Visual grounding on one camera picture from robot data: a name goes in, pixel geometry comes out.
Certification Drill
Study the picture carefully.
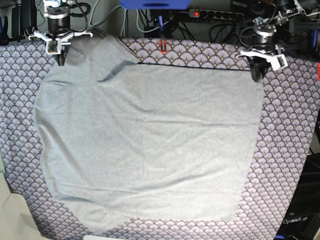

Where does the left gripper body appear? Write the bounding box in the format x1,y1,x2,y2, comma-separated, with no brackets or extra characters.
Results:
236,44,283,65

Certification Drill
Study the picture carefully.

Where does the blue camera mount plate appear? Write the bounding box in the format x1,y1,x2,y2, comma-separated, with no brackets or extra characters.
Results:
120,0,191,10

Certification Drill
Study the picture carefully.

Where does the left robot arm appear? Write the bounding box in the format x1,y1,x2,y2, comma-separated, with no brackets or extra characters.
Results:
238,0,320,83

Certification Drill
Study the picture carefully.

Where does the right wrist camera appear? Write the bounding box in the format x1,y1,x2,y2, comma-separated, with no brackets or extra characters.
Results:
47,42,59,55

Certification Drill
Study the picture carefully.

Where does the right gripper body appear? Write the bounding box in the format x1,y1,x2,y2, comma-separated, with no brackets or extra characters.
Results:
27,29,93,48

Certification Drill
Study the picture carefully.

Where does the grey cable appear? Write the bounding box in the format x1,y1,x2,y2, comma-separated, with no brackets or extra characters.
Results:
88,0,131,38

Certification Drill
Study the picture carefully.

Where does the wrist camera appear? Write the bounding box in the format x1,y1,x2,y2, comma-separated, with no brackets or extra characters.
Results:
270,54,288,71
47,42,59,55

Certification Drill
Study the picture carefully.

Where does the blue clamp edge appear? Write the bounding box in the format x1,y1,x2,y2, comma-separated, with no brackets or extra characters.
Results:
0,15,26,46
307,30,320,59

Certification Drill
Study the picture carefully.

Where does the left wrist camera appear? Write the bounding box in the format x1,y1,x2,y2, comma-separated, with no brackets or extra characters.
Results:
270,54,288,71

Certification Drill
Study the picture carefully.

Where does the black OpenArm box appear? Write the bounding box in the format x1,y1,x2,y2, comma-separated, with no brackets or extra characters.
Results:
274,153,320,240

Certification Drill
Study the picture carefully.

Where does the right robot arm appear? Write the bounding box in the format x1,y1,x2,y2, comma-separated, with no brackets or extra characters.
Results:
28,0,93,66

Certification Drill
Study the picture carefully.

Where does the blue orange centre clamp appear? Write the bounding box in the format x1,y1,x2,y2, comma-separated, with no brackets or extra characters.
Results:
156,14,167,54

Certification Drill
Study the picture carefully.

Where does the black power strip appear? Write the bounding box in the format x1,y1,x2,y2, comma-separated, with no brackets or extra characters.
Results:
187,9,245,22

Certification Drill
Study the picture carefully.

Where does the blue clamp right edge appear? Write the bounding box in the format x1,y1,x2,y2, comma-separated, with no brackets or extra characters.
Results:
307,30,320,59

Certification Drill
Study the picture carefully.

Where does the patterned purple tablecloth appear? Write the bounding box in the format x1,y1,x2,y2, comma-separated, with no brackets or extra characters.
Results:
0,41,320,240

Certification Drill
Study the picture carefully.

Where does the blue clamp left edge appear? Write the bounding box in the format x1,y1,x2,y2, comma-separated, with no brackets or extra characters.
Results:
0,15,26,46

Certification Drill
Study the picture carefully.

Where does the light grey T-shirt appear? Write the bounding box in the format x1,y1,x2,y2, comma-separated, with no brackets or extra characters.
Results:
33,35,264,234

